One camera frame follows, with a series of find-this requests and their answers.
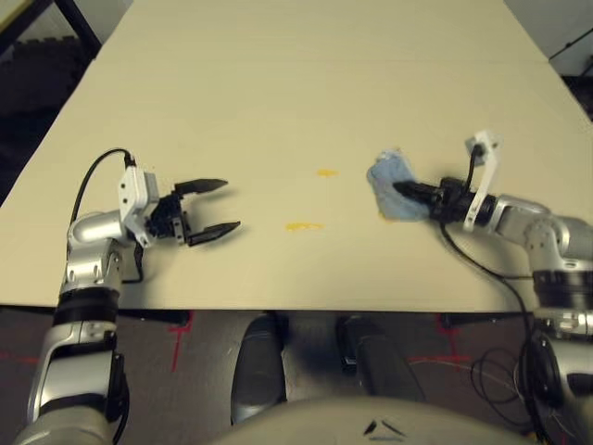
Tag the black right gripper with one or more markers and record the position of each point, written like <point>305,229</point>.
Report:
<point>451,201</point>

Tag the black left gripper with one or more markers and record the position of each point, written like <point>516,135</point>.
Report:
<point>167,218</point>

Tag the blue and white striped rag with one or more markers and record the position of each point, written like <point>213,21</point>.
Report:
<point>389,204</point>

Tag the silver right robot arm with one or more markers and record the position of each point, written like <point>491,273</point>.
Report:
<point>551,236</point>

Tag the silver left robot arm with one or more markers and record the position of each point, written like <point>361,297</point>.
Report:
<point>88,227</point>

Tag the small yellow liquid spill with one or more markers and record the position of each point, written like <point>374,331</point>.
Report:
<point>326,173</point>

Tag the long yellow liquid spill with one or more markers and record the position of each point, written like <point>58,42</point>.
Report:
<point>301,226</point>

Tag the robot left leg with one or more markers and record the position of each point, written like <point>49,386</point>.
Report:
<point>257,361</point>

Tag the robot leg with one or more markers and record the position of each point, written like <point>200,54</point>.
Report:
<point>380,366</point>
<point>257,361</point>

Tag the robot right leg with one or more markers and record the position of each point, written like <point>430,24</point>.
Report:
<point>380,366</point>

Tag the black foam floor mat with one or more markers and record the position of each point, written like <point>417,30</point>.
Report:
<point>37,83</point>

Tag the grey robot torso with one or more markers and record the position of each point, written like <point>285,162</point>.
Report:
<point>301,426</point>

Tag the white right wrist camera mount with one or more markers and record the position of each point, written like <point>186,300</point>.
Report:
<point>486,176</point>

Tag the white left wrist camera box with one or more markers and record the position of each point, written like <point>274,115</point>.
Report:
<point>134,190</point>

